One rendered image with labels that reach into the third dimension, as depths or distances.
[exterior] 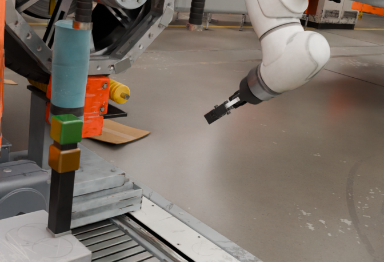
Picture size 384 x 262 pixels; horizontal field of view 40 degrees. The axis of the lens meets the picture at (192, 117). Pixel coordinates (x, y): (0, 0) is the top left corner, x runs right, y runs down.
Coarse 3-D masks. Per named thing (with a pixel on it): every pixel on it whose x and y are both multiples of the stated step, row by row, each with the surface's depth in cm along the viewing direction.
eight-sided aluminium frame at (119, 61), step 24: (168, 0) 159; (24, 24) 131; (144, 24) 161; (168, 24) 161; (24, 48) 137; (48, 48) 137; (120, 48) 157; (144, 48) 158; (48, 72) 142; (96, 72) 149; (120, 72) 155
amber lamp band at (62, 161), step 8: (56, 152) 87; (64, 152) 86; (72, 152) 87; (80, 152) 89; (56, 160) 87; (64, 160) 87; (72, 160) 88; (56, 168) 87; (64, 168) 87; (72, 168) 88
